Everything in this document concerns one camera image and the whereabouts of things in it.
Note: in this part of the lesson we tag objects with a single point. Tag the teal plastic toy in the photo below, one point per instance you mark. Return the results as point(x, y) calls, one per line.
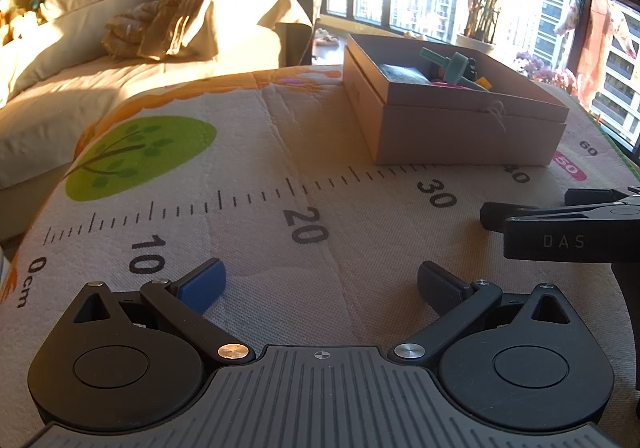
point(452, 67)

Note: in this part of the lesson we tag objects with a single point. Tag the crumpled beige blanket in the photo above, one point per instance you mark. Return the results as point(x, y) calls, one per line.
point(190, 12)

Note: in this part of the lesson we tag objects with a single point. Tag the blue white packet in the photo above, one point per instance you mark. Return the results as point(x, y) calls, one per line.
point(402, 73)

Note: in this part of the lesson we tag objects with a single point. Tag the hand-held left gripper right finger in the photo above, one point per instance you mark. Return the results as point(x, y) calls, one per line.
point(440, 284)

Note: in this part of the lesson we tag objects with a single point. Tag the brown cardboard box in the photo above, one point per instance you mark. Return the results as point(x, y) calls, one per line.
point(450, 132)

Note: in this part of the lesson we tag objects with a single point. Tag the pink purple flowers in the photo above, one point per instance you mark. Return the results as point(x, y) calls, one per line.
point(547, 75)

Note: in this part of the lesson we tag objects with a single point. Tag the yellow toy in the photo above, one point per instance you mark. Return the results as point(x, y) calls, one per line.
point(482, 83)

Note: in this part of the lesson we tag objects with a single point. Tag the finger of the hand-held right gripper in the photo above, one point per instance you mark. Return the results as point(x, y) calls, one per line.
point(595, 197)
point(495, 215)

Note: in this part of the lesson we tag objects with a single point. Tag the bed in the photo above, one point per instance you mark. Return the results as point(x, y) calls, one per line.
point(75, 102)

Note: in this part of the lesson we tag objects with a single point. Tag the hanging orange garment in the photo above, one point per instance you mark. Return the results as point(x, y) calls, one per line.
point(597, 42)

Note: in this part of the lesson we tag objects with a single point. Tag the printed ruler mat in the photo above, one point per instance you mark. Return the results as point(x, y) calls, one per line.
point(250, 142)

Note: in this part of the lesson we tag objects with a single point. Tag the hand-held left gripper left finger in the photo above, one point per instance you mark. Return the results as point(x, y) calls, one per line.
point(205, 285)

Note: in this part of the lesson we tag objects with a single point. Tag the black toy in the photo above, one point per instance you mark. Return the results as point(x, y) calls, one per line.
point(471, 68)

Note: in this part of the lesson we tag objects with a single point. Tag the pink plastic bowl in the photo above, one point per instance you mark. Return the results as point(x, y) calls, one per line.
point(452, 84)

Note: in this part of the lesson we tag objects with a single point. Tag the pair of slippers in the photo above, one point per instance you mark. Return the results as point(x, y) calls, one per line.
point(325, 37)

